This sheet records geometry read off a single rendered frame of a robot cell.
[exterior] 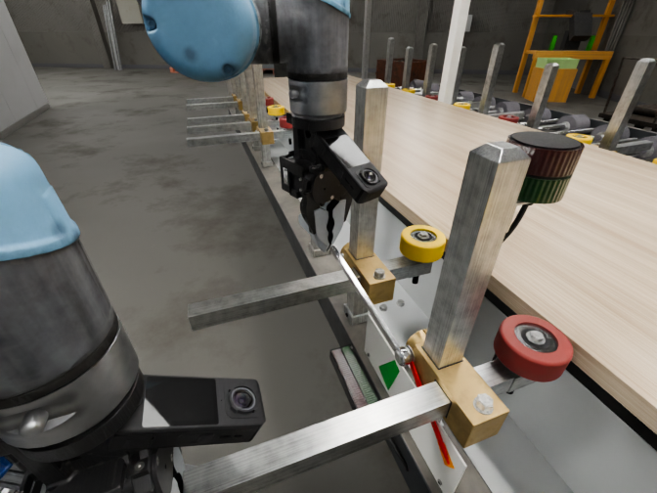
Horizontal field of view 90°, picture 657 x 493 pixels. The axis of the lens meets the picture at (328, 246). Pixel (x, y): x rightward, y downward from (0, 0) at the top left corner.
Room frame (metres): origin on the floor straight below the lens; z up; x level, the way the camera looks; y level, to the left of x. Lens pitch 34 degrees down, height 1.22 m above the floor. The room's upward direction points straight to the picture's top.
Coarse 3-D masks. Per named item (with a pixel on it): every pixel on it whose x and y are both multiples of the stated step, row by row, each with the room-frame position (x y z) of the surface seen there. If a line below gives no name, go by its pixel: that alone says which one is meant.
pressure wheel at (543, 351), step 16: (512, 320) 0.30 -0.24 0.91; (528, 320) 0.30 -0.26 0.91; (544, 320) 0.30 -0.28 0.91; (496, 336) 0.29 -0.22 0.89; (512, 336) 0.27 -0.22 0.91; (528, 336) 0.28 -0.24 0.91; (544, 336) 0.28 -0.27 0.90; (560, 336) 0.27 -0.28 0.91; (496, 352) 0.28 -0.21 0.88; (512, 352) 0.26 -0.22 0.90; (528, 352) 0.25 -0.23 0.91; (544, 352) 0.25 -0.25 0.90; (560, 352) 0.25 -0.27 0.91; (512, 368) 0.25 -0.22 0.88; (528, 368) 0.24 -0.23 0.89; (544, 368) 0.24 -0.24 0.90; (560, 368) 0.24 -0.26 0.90
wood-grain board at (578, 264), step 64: (448, 128) 1.30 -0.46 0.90; (512, 128) 1.30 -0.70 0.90; (384, 192) 0.73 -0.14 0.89; (448, 192) 0.71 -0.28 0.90; (576, 192) 0.71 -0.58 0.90; (640, 192) 0.71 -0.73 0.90; (512, 256) 0.45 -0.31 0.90; (576, 256) 0.45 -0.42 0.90; (640, 256) 0.45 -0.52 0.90; (576, 320) 0.31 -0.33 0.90; (640, 320) 0.31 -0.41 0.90; (640, 384) 0.21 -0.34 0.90
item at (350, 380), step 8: (336, 352) 0.42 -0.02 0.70; (336, 360) 0.40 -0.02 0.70; (344, 360) 0.40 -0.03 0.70; (344, 368) 0.38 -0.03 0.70; (344, 376) 0.36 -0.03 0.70; (352, 376) 0.36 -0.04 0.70; (352, 384) 0.35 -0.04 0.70; (352, 392) 0.33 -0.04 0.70; (360, 392) 0.33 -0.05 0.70; (360, 400) 0.32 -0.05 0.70
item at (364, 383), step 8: (344, 352) 0.42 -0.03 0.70; (352, 352) 0.42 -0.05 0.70; (352, 360) 0.40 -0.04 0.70; (352, 368) 0.38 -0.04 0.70; (360, 368) 0.38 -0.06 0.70; (360, 376) 0.36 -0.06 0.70; (360, 384) 0.35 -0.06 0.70; (368, 384) 0.35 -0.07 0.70; (368, 392) 0.33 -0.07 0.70; (368, 400) 0.32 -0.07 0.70; (376, 400) 0.32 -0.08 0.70
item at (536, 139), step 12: (516, 132) 0.32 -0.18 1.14; (528, 132) 0.32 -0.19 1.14; (540, 132) 0.32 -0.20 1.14; (528, 144) 0.28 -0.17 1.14; (540, 144) 0.28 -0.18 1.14; (552, 144) 0.28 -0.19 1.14; (564, 144) 0.28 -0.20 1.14; (576, 144) 0.28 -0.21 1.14; (516, 204) 0.27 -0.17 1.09; (528, 204) 0.29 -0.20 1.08; (516, 216) 0.30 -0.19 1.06; (504, 240) 0.29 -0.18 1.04
